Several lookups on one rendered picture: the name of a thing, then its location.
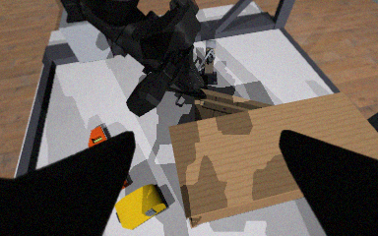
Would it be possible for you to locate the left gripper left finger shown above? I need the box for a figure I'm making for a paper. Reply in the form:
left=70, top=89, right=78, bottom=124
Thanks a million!
left=0, top=131, right=136, bottom=236

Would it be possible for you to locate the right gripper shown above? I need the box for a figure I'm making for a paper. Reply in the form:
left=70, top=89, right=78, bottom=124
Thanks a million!
left=115, top=11, right=208, bottom=117

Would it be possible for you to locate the brown wooden cabinet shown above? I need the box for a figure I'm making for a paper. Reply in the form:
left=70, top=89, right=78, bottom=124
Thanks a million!
left=168, top=88, right=378, bottom=228

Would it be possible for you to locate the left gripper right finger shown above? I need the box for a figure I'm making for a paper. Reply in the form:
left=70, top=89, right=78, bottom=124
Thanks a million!
left=279, top=130, right=378, bottom=236

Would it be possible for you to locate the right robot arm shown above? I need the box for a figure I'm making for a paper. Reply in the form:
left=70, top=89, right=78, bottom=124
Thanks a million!
left=60, top=0, right=201, bottom=63

